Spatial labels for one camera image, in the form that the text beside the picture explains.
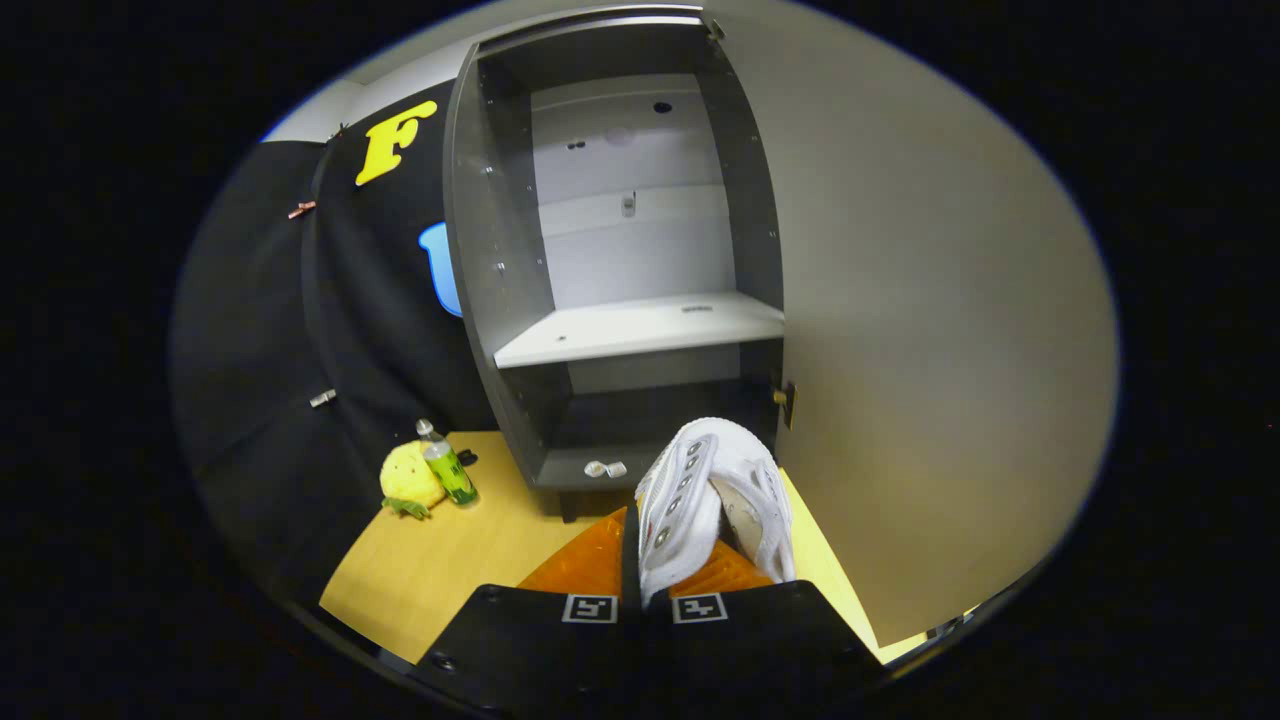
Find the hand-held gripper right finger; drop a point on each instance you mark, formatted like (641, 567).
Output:
(760, 650)

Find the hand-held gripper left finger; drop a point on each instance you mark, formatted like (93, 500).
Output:
(530, 650)

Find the white shoe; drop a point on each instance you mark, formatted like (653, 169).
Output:
(690, 490)

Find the beige shoe cabinet door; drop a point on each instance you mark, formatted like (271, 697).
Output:
(930, 350)

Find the grey shoe cabinet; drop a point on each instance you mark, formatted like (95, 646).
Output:
(500, 250)

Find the metal door hinge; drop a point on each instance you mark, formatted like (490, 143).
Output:
(786, 402)
(713, 29)

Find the green drink bottle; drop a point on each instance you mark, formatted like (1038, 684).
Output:
(450, 475)

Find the yellow plush toy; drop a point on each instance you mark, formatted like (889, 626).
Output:
(408, 478)

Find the silver clip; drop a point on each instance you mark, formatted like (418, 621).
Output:
(323, 398)

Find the black backdrop cloth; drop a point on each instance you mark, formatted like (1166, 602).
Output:
(260, 350)

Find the pink clothes peg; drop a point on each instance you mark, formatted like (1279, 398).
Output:
(302, 209)

